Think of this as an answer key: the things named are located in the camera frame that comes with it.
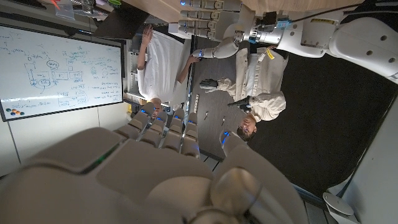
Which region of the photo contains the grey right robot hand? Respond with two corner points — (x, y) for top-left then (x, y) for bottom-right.
(0, 101), (308, 224)

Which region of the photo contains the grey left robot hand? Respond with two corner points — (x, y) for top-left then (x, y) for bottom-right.
(178, 0), (259, 60)

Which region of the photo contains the person in white t-shirt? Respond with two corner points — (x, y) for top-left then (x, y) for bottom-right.
(136, 24), (203, 121)

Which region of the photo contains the person in beige jacket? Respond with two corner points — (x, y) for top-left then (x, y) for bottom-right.
(198, 46), (290, 142)

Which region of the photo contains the black keyboard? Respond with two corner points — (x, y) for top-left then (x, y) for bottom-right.
(92, 2), (150, 40)

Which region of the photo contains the whiteboard with blue writing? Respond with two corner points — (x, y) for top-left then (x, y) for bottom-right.
(0, 23), (125, 123)

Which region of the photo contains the clear drinking glass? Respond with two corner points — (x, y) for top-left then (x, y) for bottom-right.
(81, 0), (96, 13)

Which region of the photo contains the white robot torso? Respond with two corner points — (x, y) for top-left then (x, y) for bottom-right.
(322, 96), (398, 224)

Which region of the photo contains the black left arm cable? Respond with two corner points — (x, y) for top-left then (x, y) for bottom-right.
(290, 2), (366, 23)

